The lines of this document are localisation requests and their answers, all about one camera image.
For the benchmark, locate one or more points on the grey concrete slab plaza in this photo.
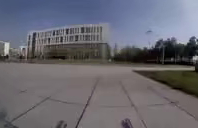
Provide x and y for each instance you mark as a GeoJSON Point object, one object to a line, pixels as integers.
{"type": "Point", "coordinates": [87, 83]}

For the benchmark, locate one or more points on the large white many-windowed building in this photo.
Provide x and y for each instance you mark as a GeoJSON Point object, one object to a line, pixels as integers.
{"type": "Point", "coordinates": [70, 40]}

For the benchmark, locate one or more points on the street lamp pole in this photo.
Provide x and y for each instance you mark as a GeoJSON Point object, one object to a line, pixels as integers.
{"type": "Point", "coordinates": [149, 32]}

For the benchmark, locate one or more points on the robot's own part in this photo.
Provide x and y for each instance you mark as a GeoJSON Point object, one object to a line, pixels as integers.
{"type": "Point", "coordinates": [127, 123]}
{"type": "Point", "coordinates": [61, 124]}

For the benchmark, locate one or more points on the row of trees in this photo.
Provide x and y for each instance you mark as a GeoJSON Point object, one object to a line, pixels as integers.
{"type": "Point", "coordinates": [173, 49]}

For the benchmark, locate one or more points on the grass patch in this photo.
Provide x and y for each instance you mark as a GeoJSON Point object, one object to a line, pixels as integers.
{"type": "Point", "coordinates": [187, 81]}

